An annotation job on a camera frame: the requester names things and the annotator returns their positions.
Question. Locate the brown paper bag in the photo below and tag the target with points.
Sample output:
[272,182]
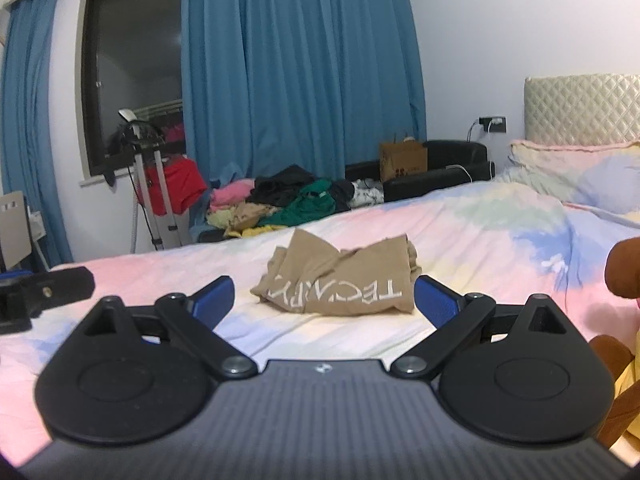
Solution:
[404,160]

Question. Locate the tan garment in pile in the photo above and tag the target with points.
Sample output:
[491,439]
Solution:
[252,215]

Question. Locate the garment steamer stand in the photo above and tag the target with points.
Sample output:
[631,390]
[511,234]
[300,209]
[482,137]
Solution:
[145,185]

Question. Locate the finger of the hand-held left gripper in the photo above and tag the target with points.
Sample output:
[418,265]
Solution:
[14,275]

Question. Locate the grey black chair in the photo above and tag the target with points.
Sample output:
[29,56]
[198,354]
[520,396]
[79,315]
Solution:
[12,230]

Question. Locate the wall socket with charger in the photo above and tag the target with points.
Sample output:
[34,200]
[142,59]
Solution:
[494,125]

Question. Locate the pink garment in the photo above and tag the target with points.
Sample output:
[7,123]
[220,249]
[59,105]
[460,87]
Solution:
[230,192]

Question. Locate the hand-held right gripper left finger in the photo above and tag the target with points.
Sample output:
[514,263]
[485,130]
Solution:
[212,300]

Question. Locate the tan t-shirt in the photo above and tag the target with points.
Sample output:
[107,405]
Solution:
[340,280]

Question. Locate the green garment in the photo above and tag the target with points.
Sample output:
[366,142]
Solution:
[305,207]

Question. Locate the pastel pillow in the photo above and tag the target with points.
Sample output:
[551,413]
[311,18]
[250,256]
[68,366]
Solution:
[575,172]

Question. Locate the brown plush toy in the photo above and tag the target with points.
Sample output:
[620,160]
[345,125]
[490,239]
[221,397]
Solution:
[625,270]

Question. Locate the yellow garment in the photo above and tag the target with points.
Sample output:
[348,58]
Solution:
[250,232]

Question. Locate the white patterned garment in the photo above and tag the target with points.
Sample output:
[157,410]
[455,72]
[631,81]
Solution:
[367,194]

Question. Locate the wide blue curtain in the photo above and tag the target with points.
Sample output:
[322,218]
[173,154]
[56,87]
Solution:
[300,70]

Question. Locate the narrow blue curtain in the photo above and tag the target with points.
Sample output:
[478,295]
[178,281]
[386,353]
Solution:
[30,135]

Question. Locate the yellow-green garment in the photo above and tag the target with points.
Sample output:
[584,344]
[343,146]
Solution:
[220,217]

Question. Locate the black garment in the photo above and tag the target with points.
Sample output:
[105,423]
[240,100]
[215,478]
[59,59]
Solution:
[280,185]

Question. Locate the quilted cream headboard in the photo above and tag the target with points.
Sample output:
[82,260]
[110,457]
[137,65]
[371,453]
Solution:
[580,107]

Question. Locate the black sofa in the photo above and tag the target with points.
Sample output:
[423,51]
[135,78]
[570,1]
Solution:
[450,152]

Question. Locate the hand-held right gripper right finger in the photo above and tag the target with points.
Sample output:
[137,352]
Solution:
[437,300]

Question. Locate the dark framed window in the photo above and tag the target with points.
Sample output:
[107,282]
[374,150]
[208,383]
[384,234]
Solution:
[135,60]

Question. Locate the yellow cloth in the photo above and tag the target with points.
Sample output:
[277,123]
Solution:
[631,385]

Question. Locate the bed with pastel sheet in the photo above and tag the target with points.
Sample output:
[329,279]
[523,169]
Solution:
[475,240]

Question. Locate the red garment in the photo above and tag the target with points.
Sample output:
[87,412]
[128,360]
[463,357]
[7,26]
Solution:
[177,185]

